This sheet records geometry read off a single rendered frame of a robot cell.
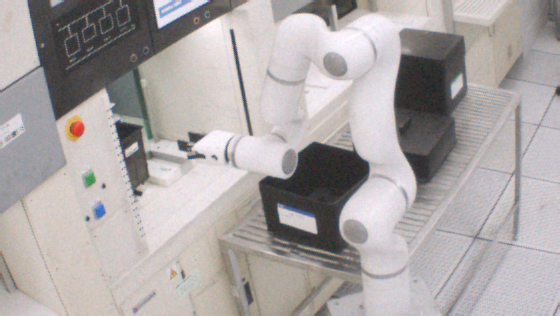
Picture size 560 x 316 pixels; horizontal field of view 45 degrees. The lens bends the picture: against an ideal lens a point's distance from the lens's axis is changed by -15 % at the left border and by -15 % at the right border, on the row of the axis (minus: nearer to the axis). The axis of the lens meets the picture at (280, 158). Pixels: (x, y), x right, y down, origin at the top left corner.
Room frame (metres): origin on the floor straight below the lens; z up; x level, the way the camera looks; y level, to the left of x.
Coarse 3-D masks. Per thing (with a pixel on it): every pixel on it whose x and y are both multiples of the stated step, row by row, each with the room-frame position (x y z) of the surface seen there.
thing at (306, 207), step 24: (312, 144) 2.17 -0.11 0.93; (312, 168) 2.16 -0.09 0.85; (336, 168) 2.13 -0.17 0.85; (360, 168) 2.06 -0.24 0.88; (264, 192) 1.97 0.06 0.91; (288, 192) 2.07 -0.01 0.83; (312, 192) 2.15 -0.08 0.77; (336, 192) 2.09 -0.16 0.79; (288, 216) 1.91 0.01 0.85; (312, 216) 1.85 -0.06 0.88; (336, 216) 1.81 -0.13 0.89; (312, 240) 1.86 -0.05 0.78; (336, 240) 1.80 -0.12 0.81
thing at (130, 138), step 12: (120, 120) 2.18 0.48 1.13; (120, 132) 2.18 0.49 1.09; (132, 132) 2.14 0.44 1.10; (120, 144) 2.04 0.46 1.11; (132, 144) 2.08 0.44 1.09; (132, 156) 2.07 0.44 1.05; (144, 156) 2.12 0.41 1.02; (132, 168) 2.07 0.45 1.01; (144, 168) 2.11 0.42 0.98; (132, 180) 2.06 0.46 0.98; (144, 180) 2.10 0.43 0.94
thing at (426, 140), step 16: (400, 112) 2.42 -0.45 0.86; (416, 112) 2.40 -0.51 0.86; (400, 128) 2.26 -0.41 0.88; (416, 128) 2.28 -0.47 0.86; (432, 128) 2.26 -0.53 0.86; (448, 128) 2.25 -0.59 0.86; (352, 144) 2.26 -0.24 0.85; (400, 144) 2.19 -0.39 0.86; (416, 144) 2.17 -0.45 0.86; (432, 144) 2.15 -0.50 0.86; (448, 144) 2.24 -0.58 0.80; (416, 160) 2.11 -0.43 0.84; (432, 160) 2.12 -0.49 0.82; (416, 176) 2.11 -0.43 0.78; (432, 176) 2.11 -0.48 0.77
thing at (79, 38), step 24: (96, 0) 1.82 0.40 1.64; (120, 0) 1.89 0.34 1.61; (72, 24) 1.75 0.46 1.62; (96, 24) 1.81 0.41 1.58; (120, 24) 1.87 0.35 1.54; (168, 24) 2.01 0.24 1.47; (72, 48) 1.73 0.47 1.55; (96, 48) 1.80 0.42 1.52; (72, 72) 1.72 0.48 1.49; (120, 96) 2.81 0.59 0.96; (72, 120) 1.70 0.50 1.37; (192, 288) 1.89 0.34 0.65
